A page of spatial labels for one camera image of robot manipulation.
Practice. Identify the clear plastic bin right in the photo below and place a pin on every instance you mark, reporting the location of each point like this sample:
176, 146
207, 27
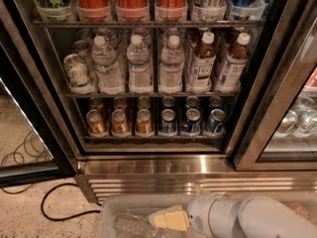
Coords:
307, 199

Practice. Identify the water bottle middle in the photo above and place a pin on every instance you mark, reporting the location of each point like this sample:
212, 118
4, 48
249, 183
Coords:
139, 65

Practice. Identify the pink bubble wrap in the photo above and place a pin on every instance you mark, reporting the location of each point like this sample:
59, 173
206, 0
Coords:
299, 209

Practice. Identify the blue can front middle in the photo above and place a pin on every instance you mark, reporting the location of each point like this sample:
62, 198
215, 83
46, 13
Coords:
191, 121

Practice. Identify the red cola can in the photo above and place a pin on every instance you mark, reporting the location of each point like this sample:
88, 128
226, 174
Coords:
133, 10
93, 10
171, 9

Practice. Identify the clear plastic bin left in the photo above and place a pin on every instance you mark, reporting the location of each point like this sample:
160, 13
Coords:
142, 204

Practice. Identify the open fridge glass door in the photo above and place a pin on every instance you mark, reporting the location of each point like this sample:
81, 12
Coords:
33, 147

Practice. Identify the orange can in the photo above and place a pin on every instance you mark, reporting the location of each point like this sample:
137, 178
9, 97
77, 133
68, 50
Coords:
120, 103
96, 103
95, 121
144, 121
120, 124
144, 102

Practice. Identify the tea bottle right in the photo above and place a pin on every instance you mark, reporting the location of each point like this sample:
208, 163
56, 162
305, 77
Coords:
233, 61

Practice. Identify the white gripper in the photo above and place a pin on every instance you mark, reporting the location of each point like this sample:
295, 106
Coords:
206, 212

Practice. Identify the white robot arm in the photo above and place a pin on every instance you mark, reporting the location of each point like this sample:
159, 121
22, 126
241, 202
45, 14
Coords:
245, 214

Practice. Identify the water bottle left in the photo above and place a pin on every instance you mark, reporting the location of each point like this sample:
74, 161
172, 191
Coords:
107, 67

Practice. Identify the clear bubble wrap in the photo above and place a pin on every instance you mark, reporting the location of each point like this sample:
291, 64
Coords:
128, 225

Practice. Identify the green white can front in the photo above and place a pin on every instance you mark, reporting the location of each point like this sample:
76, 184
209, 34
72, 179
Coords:
76, 70

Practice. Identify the red cola can left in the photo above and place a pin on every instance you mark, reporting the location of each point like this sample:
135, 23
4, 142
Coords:
93, 10

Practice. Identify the blue can front right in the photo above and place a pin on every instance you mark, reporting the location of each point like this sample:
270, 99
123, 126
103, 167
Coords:
215, 121

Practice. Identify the blue can back right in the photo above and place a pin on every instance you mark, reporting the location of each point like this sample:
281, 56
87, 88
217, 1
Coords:
215, 102

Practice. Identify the blue can back left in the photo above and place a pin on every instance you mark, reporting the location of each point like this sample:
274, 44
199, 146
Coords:
168, 102

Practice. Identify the stainless steel fridge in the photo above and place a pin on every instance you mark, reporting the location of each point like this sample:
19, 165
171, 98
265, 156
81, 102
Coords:
111, 163

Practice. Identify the water bottle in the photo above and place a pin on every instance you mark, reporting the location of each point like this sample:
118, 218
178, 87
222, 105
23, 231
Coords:
171, 66
107, 67
139, 65

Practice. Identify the silver can behind door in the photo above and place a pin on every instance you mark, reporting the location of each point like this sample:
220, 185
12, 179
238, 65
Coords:
306, 124

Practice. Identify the red cola can middle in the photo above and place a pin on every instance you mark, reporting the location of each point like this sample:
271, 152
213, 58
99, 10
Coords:
133, 10

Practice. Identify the tea bottle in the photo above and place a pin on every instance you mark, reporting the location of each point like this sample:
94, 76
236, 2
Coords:
202, 63
233, 61

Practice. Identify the water bottle right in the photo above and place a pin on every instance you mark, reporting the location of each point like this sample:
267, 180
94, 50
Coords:
171, 66

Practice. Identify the blue can front left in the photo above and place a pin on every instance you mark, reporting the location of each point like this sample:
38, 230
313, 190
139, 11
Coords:
167, 123

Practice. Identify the tea bottle left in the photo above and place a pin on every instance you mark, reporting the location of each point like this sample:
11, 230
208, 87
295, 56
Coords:
202, 63

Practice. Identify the silver can behind green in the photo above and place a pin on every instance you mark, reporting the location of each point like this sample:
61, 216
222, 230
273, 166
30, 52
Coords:
83, 48

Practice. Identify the clear plastic bin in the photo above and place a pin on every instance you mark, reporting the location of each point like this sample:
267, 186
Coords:
307, 199
142, 204

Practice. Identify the right fridge glass door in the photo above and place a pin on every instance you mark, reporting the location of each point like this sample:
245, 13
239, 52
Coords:
284, 59

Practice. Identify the blue can back middle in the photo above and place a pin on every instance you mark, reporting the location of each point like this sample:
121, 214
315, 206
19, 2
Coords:
192, 102

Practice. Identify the red cola can right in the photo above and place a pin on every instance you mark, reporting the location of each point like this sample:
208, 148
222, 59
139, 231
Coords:
171, 9

